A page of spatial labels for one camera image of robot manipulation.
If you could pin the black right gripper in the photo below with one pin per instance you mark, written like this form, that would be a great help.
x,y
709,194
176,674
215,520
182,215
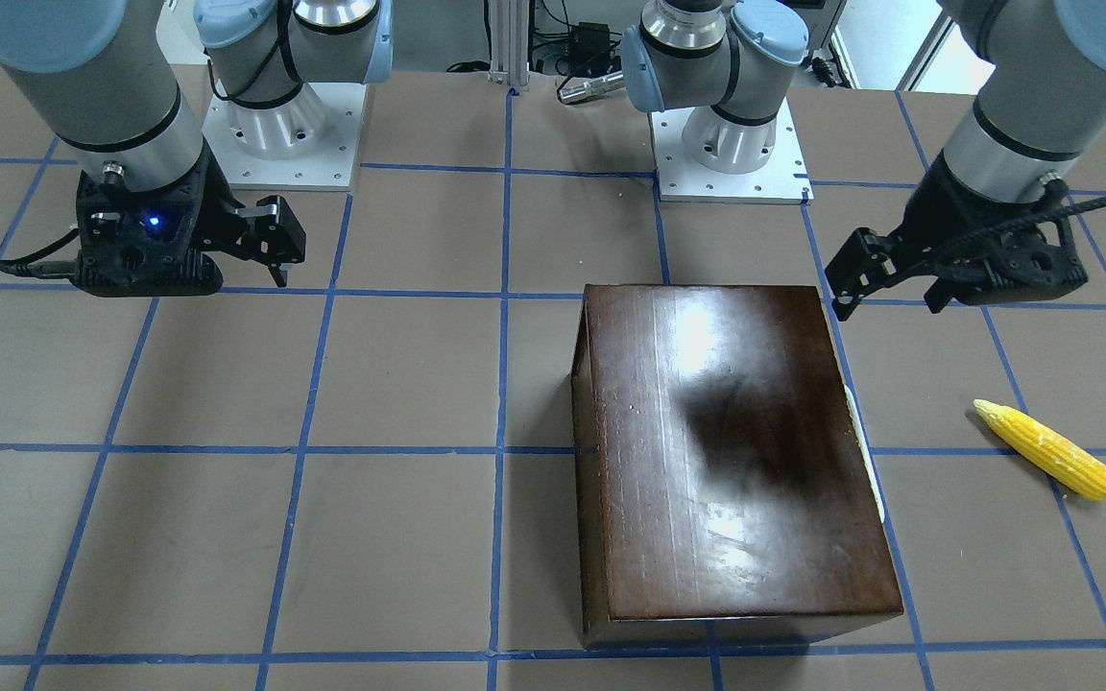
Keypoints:
x,y
215,217

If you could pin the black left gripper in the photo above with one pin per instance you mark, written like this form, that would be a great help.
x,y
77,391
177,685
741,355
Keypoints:
x,y
943,209

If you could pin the wooden drawer with white handle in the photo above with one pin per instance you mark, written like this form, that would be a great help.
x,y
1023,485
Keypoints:
x,y
866,452

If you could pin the yellow corn cob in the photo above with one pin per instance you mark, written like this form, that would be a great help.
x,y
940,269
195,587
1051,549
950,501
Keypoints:
x,y
1045,448

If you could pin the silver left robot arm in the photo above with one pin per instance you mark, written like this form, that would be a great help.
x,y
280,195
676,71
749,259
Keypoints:
x,y
1040,110

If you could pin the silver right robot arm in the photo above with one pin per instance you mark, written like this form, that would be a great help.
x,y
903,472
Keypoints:
x,y
94,71

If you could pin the dark wooden drawer cabinet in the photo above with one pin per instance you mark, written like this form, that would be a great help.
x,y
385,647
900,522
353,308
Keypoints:
x,y
722,495

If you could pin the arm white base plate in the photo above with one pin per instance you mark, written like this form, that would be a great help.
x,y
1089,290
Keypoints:
x,y
731,144
310,144

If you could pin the aluminium frame post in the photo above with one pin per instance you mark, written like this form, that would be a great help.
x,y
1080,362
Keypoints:
x,y
509,25

